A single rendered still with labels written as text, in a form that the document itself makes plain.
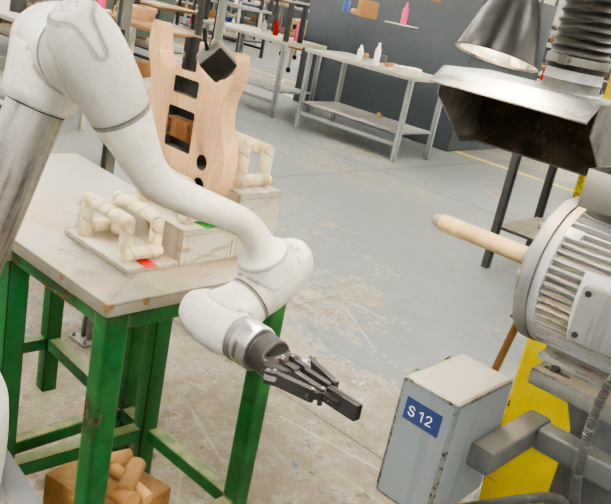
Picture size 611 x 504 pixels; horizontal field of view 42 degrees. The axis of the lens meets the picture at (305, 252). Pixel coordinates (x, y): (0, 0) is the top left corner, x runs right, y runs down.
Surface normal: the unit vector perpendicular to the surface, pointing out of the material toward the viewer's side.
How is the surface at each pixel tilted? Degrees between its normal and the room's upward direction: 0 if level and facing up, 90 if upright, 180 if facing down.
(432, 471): 90
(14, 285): 90
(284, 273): 79
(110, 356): 90
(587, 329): 90
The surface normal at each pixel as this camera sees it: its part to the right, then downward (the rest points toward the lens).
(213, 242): 0.70, 0.36
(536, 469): -0.67, 0.11
